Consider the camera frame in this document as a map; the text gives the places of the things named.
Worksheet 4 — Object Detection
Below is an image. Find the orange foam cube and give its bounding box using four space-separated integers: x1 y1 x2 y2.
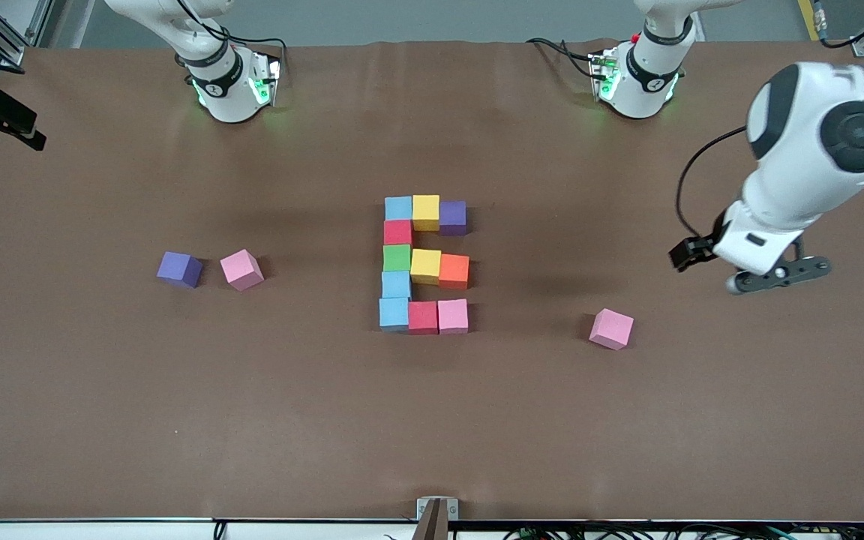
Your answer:
438 253 470 291

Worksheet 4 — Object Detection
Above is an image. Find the purple foam cube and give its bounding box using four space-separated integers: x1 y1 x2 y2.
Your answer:
439 200 469 236
156 250 204 289

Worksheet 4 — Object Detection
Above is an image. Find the pink foam cube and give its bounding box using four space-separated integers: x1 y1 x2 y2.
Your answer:
220 249 265 292
437 298 470 335
589 307 635 351

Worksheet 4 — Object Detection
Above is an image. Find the yellow foam cube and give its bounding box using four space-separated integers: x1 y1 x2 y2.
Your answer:
410 249 442 285
412 195 440 232

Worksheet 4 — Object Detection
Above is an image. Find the large table cover sheet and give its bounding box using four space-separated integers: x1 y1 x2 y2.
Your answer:
0 41 864 522

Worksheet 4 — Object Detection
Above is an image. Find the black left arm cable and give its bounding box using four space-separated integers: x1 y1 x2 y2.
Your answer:
675 0 864 241

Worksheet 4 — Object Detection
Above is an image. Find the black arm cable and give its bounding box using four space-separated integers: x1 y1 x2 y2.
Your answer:
675 0 864 241
175 0 227 53

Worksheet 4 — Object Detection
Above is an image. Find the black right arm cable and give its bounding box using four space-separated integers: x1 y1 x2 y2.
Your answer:
175 0 227 53

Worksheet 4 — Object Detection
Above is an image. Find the black cable on table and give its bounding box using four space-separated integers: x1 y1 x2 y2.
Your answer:
524 36 598 78
218 34 288 61

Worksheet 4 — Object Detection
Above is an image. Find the silver camera mount bracket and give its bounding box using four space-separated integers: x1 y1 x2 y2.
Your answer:
416 496 460 540

